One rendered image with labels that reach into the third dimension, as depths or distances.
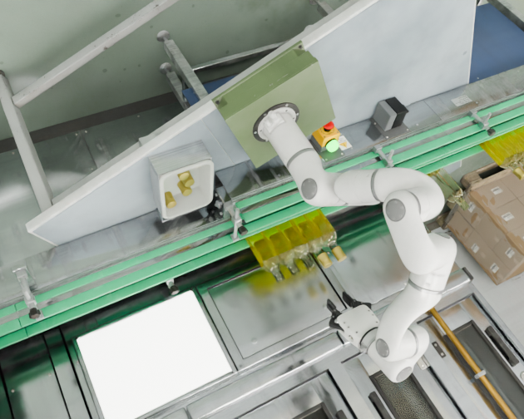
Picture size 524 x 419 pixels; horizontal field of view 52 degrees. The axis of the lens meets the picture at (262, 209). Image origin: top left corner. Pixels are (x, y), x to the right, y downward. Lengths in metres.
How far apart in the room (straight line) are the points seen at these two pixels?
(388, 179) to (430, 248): 0.21
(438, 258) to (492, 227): 4.26
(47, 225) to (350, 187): 0.90
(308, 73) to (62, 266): 0.94
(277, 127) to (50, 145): 1.12
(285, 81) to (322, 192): 0.32
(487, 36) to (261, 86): 1.44
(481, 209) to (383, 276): 3.52
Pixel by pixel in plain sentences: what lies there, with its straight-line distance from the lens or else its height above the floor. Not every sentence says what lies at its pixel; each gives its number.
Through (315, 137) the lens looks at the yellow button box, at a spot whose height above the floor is 0.78.
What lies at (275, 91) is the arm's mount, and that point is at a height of 0.84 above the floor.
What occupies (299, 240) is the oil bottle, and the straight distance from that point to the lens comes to 1.84.
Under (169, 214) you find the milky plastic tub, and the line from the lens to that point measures 1.75.
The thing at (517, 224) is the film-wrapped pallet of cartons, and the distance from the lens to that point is 5.54.
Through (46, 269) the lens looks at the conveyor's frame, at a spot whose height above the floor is 0.82.
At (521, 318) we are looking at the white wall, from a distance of 5.96.
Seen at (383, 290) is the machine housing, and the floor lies 1.28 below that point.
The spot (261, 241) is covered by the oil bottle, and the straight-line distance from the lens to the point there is 1.82.
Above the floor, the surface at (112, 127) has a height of 0.14.
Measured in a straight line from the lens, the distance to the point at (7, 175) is 2.31.
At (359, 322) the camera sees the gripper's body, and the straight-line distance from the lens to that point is 1.52.
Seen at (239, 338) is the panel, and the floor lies 1.22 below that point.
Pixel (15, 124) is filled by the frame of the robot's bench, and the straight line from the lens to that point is 2.04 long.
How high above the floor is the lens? 1.77
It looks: 28 degrees down
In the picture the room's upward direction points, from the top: 148 degrees clockwise
